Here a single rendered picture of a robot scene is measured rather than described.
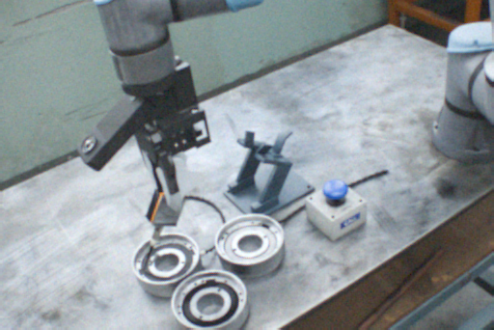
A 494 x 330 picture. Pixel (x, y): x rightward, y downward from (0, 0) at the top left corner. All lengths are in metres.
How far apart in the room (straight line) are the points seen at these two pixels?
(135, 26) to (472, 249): 0.86
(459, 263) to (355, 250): 0.38
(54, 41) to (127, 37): 1.68
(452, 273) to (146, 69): 0.77
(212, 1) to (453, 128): 0.56
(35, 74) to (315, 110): 1.42
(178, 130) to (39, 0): 1.61
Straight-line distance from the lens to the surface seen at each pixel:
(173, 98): 0.72
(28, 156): 2.49
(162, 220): 0.80
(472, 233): 1.27
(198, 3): 0.63
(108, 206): 1.04
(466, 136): 1.03
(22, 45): 2.30
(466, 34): 0.97
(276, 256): 0.83
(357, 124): 1.13
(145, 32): 0.64
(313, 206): 0.89
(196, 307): 0.80
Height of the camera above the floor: 1.44
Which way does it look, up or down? 36 degrees down
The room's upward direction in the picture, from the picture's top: 9 degrees counter-clockwise
